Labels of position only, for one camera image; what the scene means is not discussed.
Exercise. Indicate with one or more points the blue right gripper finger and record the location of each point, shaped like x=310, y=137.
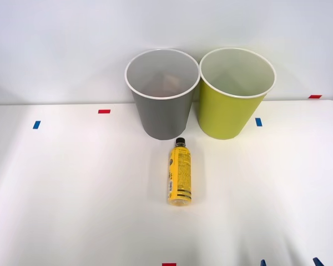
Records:
x=263, y=263
x=318, y=262

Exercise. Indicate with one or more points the yellow plastic bottle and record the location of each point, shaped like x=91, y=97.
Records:
x=179, y=174

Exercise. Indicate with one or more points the grey plastic waste bin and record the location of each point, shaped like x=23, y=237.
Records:
x=163, y=116

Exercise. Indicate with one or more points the yellow-green plastic waste bin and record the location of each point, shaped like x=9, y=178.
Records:
x=224, y=113

